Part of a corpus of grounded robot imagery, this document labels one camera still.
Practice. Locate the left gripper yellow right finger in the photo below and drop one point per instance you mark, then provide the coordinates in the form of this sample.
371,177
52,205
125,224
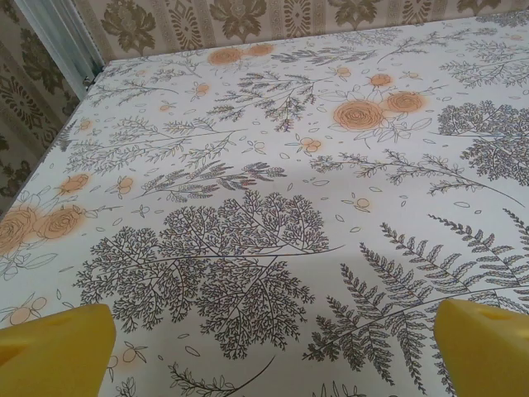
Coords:
483,355

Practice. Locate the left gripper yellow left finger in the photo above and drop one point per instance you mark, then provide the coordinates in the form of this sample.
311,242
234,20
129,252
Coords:
53,355

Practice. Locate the floral tablecloth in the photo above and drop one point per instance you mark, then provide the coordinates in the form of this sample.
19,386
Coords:
264,165

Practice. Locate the aluminium corner post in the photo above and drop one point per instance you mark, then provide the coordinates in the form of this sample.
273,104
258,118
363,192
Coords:
62,37

